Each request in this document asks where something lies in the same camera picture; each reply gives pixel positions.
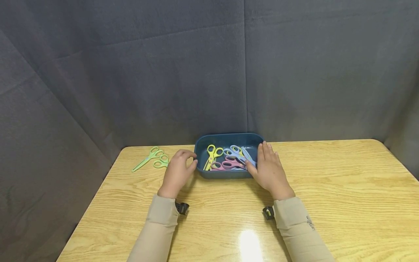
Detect person's right hand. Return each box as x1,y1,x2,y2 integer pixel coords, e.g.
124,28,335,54
245,141,296,201

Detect person's left hand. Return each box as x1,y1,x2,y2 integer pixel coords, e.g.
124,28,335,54
157,149,199,199

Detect dark blue plastic tray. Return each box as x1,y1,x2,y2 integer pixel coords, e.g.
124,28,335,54
194,132,265,179

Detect light blue plastic scissors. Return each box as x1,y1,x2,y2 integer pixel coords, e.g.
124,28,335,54
241,146,256,167
223,145,247,163

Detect pink plastic scissors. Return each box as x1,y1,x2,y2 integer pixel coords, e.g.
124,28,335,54
211,156,247,171

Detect yellow plastic scissors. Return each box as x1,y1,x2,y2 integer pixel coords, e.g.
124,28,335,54
203,144,224,171

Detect green plastic scissors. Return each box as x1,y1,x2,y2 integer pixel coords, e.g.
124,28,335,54
153,154,170,169
131,146,164,173

